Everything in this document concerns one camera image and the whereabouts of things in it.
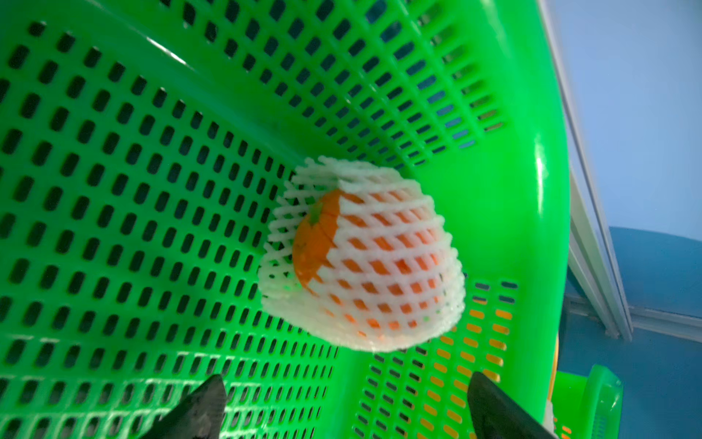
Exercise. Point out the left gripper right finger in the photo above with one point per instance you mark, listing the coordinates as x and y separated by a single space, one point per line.
495 415

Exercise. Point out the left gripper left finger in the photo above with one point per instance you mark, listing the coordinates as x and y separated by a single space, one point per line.
200 415

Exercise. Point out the netted orange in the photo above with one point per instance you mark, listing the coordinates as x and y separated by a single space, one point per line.
358 256

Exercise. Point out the right green plastic basket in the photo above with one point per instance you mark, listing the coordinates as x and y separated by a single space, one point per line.
588 407

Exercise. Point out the green plastic basket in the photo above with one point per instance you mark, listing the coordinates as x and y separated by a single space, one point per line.
144 147
588 407

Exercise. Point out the left green plastic basket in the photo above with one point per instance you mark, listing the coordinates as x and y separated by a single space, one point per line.
144 147

